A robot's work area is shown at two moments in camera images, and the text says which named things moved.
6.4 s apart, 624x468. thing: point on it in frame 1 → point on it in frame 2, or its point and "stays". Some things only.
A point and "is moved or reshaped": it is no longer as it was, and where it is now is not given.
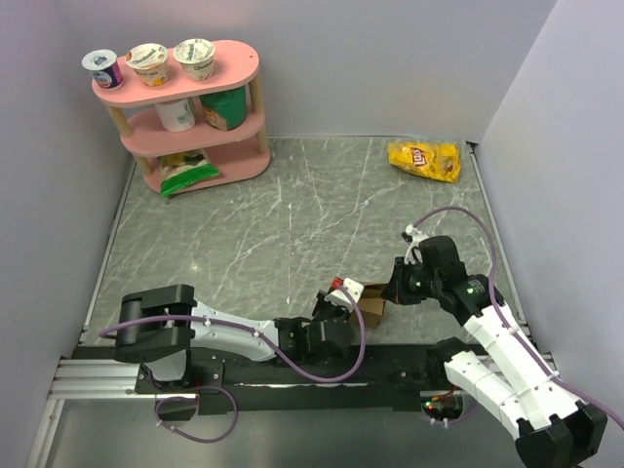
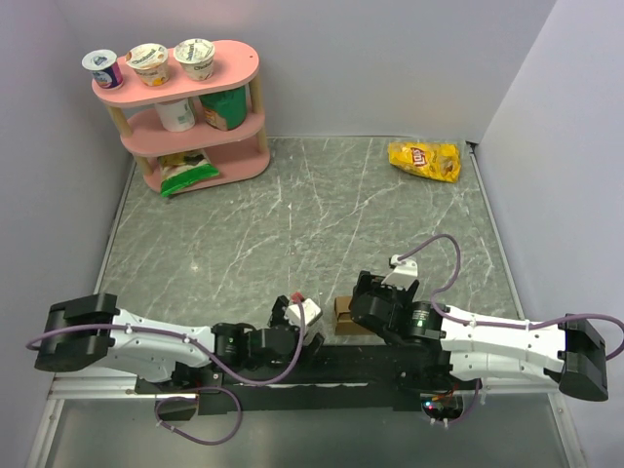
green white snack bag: [179, 170] stays
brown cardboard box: [371, 304] is moved or reshaped
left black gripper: [323, 302] → [278, 315]
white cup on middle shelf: [176, 115] stays
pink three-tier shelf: [220, 114] stays
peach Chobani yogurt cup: [150, 60] stays
